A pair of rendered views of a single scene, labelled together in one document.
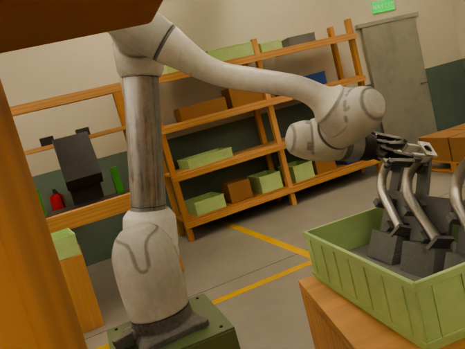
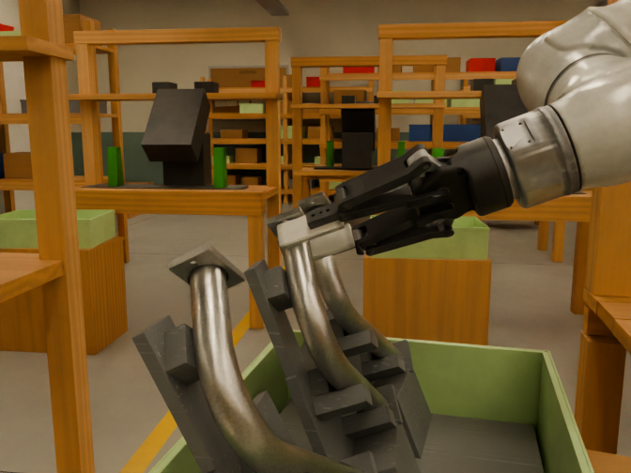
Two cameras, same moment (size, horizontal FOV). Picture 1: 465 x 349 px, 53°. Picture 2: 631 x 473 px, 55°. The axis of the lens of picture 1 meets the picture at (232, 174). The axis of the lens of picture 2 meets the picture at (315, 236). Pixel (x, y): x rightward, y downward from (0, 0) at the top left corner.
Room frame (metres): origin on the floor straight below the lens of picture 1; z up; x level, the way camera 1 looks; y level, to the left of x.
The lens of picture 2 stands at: (1.89, -0.24, 1.28)
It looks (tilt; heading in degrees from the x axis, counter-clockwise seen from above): 10 degrees down; 207
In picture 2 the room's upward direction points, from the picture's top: straight up
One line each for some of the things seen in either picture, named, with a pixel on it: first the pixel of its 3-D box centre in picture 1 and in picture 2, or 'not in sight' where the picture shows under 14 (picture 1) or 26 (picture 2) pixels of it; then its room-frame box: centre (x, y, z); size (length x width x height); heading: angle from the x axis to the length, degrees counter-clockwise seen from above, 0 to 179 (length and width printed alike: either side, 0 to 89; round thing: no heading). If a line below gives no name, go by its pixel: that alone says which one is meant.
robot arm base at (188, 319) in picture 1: (155, 323); not in sight; (1.13, 0.28, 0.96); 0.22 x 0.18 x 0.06; 116
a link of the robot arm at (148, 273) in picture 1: (147, 267); not in sight; (1.15, 0.27, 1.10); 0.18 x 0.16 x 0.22; 6
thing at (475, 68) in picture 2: not in sight; (433, 143); (-6.05, -2.56, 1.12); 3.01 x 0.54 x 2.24; 110
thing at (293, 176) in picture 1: (267, 123); not in sight; (6.29, -0.62, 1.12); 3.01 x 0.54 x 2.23; 110
